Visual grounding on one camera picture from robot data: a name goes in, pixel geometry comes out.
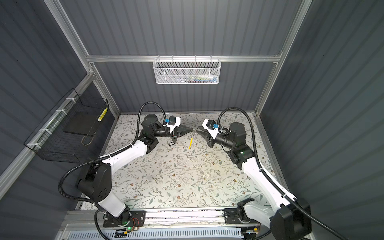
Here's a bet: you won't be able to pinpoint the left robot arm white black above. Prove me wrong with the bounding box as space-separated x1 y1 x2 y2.
76 114 194 218

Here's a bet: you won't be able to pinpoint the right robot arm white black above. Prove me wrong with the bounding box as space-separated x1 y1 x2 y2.
197 120 312 240

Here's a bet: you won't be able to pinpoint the items inside white basket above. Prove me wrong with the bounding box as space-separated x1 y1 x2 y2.
178 74 219 84

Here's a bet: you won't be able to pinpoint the yellow marker in basket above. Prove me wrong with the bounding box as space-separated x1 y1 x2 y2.
97 107 109 122

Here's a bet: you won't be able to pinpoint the black pad in basket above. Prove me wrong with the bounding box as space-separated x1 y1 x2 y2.
64 112 101 137

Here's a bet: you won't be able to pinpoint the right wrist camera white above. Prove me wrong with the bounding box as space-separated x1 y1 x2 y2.
202 119 219 140

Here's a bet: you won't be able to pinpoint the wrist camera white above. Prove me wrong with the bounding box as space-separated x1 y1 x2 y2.
202 119 219 140
165 116 181 134

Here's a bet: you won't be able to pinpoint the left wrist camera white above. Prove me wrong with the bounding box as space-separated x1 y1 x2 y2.
165 116 181 134

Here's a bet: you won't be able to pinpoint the white wire mesh basket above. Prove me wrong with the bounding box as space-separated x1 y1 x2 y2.
153 61 222 85

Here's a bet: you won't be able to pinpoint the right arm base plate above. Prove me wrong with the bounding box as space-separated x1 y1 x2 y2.
222 208 249 225

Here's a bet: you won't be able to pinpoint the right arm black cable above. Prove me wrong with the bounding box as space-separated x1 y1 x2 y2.
217 107 349 240

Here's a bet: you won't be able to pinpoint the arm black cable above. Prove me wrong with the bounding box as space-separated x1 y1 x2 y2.
57 101 168 204
217 107 349 240

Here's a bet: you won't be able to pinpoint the white slotted cable duct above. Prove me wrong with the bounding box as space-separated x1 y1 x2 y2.
67 228 245 240

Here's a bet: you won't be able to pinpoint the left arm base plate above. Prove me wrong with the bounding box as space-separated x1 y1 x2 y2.
103 211 147 228

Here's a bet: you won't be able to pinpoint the black wire basket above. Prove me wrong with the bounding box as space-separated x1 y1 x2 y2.
24 85 115 164

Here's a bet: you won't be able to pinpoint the aluminium frame crossbar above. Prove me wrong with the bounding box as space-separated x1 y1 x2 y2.
86 55 281 63

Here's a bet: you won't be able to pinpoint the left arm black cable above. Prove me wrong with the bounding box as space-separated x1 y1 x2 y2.
57 101 168 204

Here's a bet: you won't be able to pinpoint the aluminium mounting rail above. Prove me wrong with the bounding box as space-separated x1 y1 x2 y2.
60 207 255 230

